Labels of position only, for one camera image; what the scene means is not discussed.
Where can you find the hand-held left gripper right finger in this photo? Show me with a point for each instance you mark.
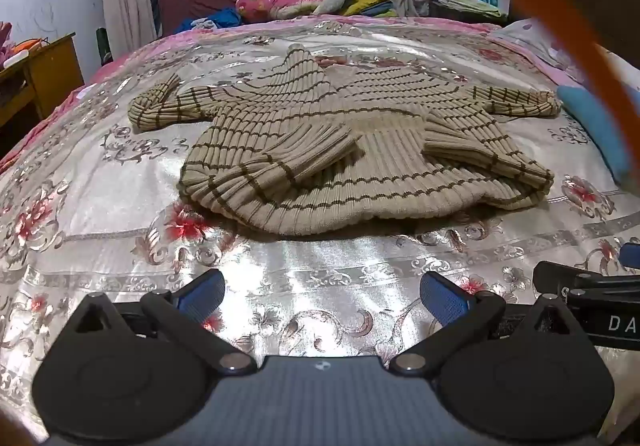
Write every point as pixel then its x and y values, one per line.
pixel 442 298

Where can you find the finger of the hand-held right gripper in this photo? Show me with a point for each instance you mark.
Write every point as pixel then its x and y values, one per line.
pixel 631 256
pixel 555 278

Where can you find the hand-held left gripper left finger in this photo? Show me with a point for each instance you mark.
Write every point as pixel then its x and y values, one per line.
pixel 200 300

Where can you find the beige striped knit sweater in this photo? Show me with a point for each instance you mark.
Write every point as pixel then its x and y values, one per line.
pixel 350 160

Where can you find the silver floral bedspread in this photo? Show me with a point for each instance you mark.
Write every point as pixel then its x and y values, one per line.
pixel 310 271

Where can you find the light blue cloth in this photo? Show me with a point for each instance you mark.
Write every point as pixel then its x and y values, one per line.
pixel 600 130

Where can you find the white floral pillow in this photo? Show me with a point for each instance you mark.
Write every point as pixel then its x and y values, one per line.
pixel 530 40

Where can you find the pink floral blanket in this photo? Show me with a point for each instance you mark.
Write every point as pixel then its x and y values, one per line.
pixel 117 56

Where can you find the dark upright object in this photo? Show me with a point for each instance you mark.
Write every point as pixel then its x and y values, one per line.
pixel 103 45

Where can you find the wooden nightstand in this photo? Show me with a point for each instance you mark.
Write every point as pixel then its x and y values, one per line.
pixel 47 70

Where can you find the blue crumpled cloth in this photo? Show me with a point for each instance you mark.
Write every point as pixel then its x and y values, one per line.
pixel 220 18

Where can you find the pale green folded cloth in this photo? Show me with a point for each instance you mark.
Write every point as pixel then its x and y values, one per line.
pixel 470 4

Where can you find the yellow green folded cloths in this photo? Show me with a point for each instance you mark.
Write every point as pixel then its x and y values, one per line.
pixel 370 3

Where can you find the orange item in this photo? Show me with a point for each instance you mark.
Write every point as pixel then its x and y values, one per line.
pixel 29 45

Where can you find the pink patterned cloth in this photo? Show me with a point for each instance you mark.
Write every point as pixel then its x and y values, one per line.
pixel 5 43

